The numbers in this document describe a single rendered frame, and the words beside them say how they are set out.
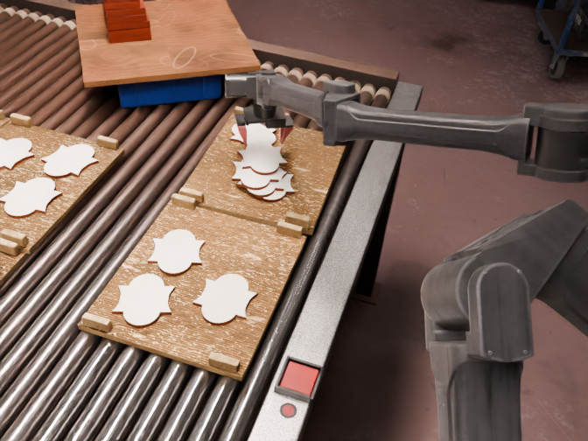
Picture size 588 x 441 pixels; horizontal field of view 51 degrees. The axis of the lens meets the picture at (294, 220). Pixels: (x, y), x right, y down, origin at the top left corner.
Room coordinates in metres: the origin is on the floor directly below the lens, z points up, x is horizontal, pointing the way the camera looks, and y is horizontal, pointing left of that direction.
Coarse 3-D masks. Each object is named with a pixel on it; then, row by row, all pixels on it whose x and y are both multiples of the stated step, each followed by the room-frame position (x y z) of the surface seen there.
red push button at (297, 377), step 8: (288, 368) 0.69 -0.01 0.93; (296, 368) 0.69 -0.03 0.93; (304, 368) 0.69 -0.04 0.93; (312, 368) 0.69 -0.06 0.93; (288, 376) 0.67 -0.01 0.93; (296, 376) 0.67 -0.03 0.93; (304, 376) 0.68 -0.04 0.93; (312, 376) 0.68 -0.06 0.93; (280, 384) 0.65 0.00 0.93; (288, 384) 0.66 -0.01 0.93; (296, 384) 0.66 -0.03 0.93; (304, 384) 0.66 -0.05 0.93; (312, 384) 0.66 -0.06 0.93; (304, 392) 0.64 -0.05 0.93
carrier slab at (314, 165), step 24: (216, 144) 1.38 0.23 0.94; (240, 144) 1.39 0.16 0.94; (288, 144) 1.41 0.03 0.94; (312, 144) 1.42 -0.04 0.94; (216, 168) 1.28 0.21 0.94; (288, 168) 1.31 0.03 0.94; (312, 168) 1.31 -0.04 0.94; (336, 168) 1.32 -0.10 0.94; (216, 192) 1.18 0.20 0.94; (240, 192) 1.19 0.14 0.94; (312, 192) 1.21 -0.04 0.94; (240, 216) 1.11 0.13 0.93; (264, 216) 1.11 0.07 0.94; (312, 216) 1.12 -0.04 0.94
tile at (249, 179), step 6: (234, 162) 1.27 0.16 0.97; (240, 162) 1.28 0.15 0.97; (240, 168) 1.25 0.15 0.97; (240, 174) 1.23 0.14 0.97; (246, 174) 1.23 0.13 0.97; (252, 174) 1.23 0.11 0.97; (258, 174) 1.23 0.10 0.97; (234, 180) 1.21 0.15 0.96; (240, 180) 1.21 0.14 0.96; (246, 180) 1.20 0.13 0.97; (252, 180) 1.20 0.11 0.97; (258, 180) 1.21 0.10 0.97; (264, 180) 1.21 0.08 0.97; (270, 180) 1.22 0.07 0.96; (276, 180) 1.22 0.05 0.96; (246, 186) 1.19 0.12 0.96; (252, 186) 1.18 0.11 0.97; (258, 186) 1.18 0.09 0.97; (264, 186) 1.19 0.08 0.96
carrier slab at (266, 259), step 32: (160, 224) 1.05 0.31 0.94; (192, 224) 1.06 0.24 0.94; (224, 224) 1.07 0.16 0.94; (256, 224) 1.08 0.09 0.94; (128, 256) 0.94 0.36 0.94; (224, 256) 0.96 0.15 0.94; (256, 256) 0.97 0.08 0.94; (288, 256) 0.98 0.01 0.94; (192, 288) 0.87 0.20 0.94; (256, 288) 0.88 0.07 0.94; (160, 320) 0.77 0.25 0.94; (192, 320) 0.78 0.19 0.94; (256, 320) 0.79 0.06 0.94; (160, 352) 0.70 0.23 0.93; (192, 352) 0.71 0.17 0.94; (224, 352) 0.71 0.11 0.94
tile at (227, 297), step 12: (228, 276) 0.90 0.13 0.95; (240, 276) 0.90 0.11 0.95; (216, 288) 0.86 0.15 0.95; (228, 288) 0.86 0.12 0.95; (240, 288) 0.87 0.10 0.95; (204, 300) 0.83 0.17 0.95; (216, 300) 0.83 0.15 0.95; (228, 300) 0.83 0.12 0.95; (240, 300) 0.83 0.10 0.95; (204, 312) 0.79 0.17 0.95; (216, 312) 0.80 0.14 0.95; (228, 312) 0.80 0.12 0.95; (240, 312) 0.80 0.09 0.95; (216, 324) 0.77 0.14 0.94
